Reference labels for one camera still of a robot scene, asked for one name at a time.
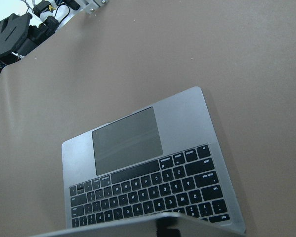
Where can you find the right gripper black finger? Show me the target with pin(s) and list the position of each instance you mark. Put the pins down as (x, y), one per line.
(165, 227)

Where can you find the grey laptop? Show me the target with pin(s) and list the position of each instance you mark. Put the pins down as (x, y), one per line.
(162, 161)

